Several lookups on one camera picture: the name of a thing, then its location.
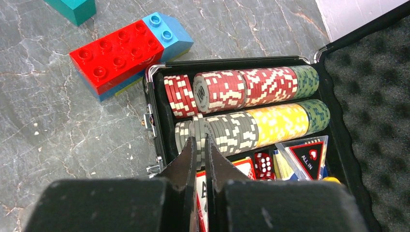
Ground teal block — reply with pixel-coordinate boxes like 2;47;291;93
44;0;96;26

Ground white poker chip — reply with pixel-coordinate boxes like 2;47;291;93
192;113;206;171

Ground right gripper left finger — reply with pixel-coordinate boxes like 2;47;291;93
25;137;197;232

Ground black poker chip case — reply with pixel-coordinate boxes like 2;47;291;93
141;0;410;232

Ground red blue lego block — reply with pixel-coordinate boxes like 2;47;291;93
70;12;193;102

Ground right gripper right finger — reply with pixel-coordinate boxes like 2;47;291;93
205;137;368;232

